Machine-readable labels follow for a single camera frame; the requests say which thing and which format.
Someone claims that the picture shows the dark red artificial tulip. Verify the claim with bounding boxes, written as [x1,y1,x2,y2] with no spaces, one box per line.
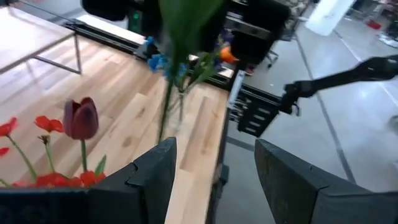
[63,0,226,175]

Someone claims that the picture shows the small black clamp bracket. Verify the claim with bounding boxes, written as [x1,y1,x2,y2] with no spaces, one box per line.
[216,164,230,187]

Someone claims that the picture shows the silver metal bracket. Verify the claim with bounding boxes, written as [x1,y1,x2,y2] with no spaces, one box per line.
[228,70,246,110]

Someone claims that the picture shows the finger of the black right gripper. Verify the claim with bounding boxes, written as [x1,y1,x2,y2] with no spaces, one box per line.
[231,32,282,66]

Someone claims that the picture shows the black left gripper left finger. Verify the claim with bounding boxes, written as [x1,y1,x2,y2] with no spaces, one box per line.
[0,136,178,224]

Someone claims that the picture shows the black aluminium rig frame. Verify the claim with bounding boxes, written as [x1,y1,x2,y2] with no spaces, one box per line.
[63,18,239,224]

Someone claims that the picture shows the blue artificial flower bunch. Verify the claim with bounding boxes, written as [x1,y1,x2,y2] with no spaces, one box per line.
[145,35,218,93]

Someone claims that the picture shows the white floor sheet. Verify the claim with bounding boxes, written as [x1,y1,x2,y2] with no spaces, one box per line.
[305,0,356,37]

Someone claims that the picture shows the wooden shelf with black frame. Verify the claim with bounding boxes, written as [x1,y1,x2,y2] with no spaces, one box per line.
[0,5,83,76]

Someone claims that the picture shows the black control box with slots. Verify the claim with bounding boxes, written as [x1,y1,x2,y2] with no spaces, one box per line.
[237,89,283,138]

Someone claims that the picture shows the clear glass vase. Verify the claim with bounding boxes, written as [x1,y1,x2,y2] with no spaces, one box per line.
[172,88,189,133]

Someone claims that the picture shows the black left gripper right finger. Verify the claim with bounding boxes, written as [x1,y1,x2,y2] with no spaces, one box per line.
[254,139,398,224]

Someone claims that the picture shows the orange artificial tulip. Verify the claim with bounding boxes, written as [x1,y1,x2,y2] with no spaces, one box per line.
[218,45,239,65]

